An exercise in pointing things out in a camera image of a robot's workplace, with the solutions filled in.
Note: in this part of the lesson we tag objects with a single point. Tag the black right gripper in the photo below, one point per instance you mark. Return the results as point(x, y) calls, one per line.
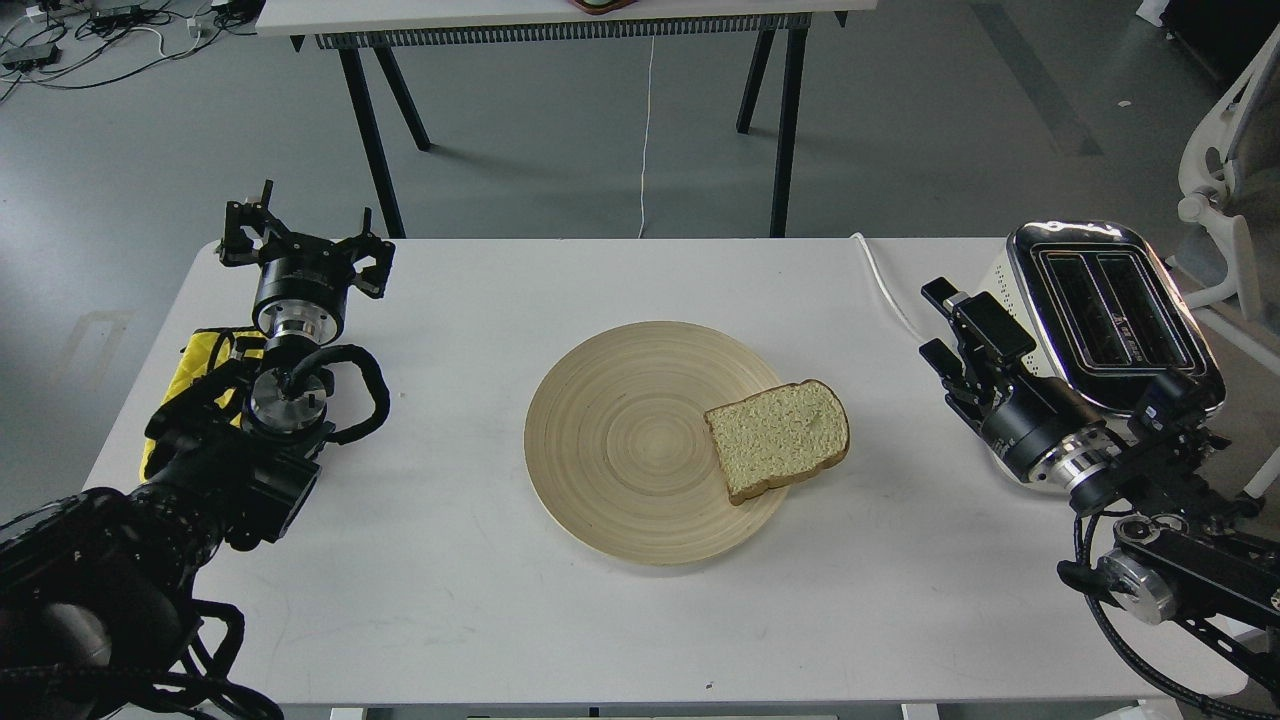
point(1043, 434)

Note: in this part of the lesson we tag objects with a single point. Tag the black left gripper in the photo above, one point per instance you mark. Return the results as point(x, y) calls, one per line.
point(304, 284)

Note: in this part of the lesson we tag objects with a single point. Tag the slice of brown bread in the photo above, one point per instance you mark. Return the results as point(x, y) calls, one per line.
point(778, 437)

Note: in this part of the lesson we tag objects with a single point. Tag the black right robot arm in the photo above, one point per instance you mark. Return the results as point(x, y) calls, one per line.
point(1150, 537)

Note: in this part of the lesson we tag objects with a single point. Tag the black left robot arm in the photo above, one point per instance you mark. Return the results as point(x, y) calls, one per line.
point(99, 603)

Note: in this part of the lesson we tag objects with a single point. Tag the white chrome toaster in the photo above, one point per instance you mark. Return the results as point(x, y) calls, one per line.
point(1108, 321)

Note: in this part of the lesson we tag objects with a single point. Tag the yellow cloth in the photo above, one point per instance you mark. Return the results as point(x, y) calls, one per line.
point(206, 350)

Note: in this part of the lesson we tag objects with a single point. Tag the white background table black legs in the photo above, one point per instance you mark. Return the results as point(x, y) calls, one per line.
point(350, 27)

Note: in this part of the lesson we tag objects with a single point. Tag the white office chair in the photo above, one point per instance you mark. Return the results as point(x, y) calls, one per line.
point(1211, 176)

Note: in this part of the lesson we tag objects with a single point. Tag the round wooden plate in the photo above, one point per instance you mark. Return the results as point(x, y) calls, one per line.
point(617, 448)

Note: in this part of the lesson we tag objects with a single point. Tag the brown object on background table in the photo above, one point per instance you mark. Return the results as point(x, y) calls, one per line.
point(600, 7)

